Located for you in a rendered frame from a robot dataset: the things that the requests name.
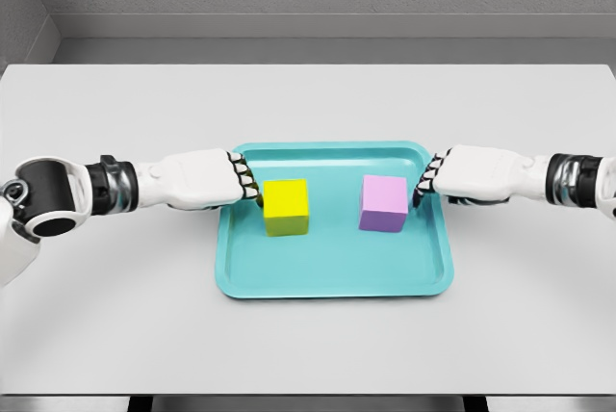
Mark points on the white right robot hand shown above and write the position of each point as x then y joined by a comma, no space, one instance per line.
474,173

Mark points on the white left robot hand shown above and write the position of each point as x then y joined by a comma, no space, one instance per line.
202,178

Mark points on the yellow cube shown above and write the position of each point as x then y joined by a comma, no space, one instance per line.
286,207

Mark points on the pink cube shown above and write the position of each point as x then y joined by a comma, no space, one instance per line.
383,203

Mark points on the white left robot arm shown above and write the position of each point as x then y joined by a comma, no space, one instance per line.
96,186

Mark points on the teal tray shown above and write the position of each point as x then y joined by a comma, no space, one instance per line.
332,258

